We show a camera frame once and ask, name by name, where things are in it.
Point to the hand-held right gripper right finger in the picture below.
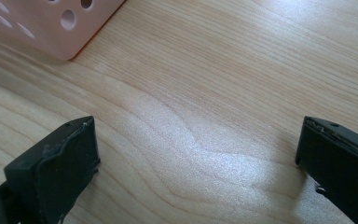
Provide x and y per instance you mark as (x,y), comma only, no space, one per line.
(341,165)

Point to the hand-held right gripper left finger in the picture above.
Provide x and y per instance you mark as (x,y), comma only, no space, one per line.
(56,174)

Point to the pink perforated plastic basket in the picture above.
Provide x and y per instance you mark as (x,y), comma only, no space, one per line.
(43,34)

